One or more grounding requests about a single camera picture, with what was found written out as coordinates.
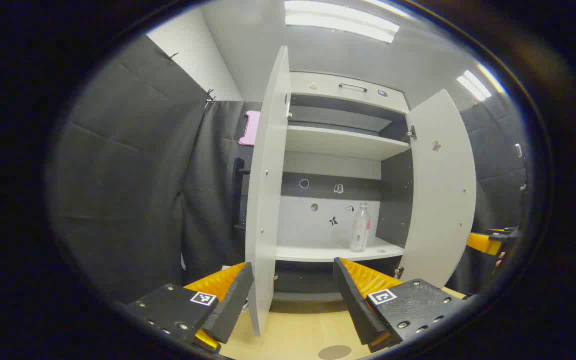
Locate white cabinet door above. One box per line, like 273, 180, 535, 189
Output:
399, 89, 478, 290
245, 46, 293, 337

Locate white cabinet shelf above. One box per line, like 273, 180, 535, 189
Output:
285, 125, 411, 161

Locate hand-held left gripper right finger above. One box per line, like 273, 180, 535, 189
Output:
333, 257, 479, 353

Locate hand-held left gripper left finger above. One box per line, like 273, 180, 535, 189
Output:
125, 261, 255, 355

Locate white and grey cabinet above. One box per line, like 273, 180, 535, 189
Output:
273, 71, 415, 303

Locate white cabinet drawer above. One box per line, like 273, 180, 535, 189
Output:
290, 71, 411, 113

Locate black door handle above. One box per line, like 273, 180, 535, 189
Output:
233, 157, 251, 231

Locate black backdrop cloth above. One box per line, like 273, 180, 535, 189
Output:
50, 34, 531, 303

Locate clear plastic bottle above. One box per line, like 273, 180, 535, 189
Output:
349, 201, 372, 253

